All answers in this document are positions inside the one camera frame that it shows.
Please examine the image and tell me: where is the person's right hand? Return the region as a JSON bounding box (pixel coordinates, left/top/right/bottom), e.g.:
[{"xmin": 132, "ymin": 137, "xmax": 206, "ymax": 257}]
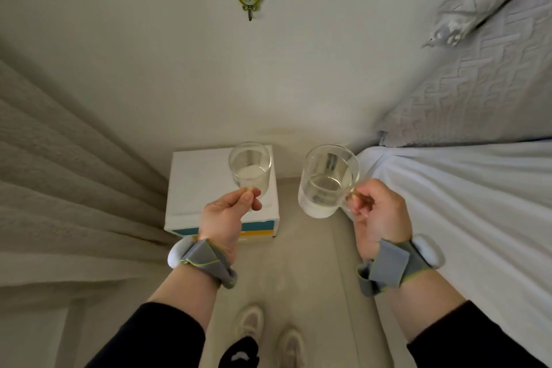
[{"xmin": 346, "ymin": 178, "xmax": 413, "ymax": 261}]

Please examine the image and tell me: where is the person's white shoe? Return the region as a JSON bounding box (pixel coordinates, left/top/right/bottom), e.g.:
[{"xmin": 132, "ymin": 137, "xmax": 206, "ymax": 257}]
[
  {"xmin": 276, "ymin": 328, "xmax": 306, "ymax": 368},
  {"xmin": 233, "ymin": 304, "xmax": 265, "ymax": 349}
]

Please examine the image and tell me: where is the beige curtain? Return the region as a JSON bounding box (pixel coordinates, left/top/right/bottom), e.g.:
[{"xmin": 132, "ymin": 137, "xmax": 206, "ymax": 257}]
[{"xmin": 0, "ymin": 42, "xmax": 182, "ymax": 312}]

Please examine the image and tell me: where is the grey right wrist tracker band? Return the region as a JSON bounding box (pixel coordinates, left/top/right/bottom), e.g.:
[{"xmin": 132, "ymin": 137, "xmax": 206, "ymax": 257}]
[{"xmin": 356, "ymin": 234, "xmax": 446, "ymax": 298}]

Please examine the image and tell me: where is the grey left wrist tracker band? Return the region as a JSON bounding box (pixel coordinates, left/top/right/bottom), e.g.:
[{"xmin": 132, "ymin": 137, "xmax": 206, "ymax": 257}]
[{"xmin": 167, "ymin": 235, "xmax": 238, "ymax": 289}]

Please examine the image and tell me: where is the small clear glass cup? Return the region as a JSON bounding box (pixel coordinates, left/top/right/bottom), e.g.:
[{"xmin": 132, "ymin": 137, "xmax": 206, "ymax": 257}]
[{"xmin": 228, "ymin": 142, "xmax": 272, "ymax": 211}]

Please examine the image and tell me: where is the person's left forearm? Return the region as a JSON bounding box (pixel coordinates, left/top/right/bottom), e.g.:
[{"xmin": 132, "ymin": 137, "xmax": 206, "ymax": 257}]
[{"xmin": 86, "ymin": 261, "xmax": 231, "ymax": 368}]

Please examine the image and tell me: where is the person's left white shoe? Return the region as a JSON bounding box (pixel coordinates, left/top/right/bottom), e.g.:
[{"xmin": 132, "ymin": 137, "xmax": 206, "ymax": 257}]
[{"xmin": 233, "ymin": 304, "xmax": 265, "ymax": 349}]

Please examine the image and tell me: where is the person's right white shoe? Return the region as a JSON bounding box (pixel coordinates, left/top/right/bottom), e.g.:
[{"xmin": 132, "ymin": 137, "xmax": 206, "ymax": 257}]
[{"xmin": 276, "ymin": 328, "xmax": 306, "ymax": 368}]

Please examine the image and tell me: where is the person's right forearm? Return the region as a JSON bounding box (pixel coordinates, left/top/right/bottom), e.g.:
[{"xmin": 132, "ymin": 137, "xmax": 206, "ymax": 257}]
[{"xmin": 374, "ymin": 268, "xmax": 548, "ymax": 368}]

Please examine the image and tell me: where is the white bed sheet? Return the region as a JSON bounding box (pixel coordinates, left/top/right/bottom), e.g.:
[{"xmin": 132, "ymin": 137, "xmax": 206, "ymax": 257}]
[{"xmin": 351, "ymin": 137, "xmax": 552, "ymax": 368}]

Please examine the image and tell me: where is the person's left hand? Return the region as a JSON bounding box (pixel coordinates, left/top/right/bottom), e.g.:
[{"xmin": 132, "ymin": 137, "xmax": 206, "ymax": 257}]
[{"xmin": 198, "ymin": 187, "xmax": 263, "ymax": 264}]

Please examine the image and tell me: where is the grey quilted bedspread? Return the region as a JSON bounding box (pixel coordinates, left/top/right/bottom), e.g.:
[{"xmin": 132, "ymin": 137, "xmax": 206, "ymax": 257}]
[{"xmin": 377, "ymin": 0, "xmax": 552, "ymax": 148}]

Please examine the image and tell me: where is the large clear glass mug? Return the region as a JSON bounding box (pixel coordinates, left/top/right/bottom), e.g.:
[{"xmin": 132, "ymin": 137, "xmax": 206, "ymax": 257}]
[{"xmin": 298, "ymin": 144, "xmax": 367, "ymax": 219}]

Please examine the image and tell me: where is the grey wrist tracker band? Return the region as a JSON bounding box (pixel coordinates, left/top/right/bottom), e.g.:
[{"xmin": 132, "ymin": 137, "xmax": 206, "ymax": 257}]
[
  {"xmin": 167, "ymin": 235, "xmax": 238, "ymax": 289},
  {"xmin": 356, "ymin": 234, "xmax": 446, "ymax": 298}
]

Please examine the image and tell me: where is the white cardboard box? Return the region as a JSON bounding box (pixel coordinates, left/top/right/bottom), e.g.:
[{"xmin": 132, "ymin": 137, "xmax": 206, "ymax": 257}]
[{"xmin": 164, "ymin": 145, "xmax": 280, "ymax": 243}]

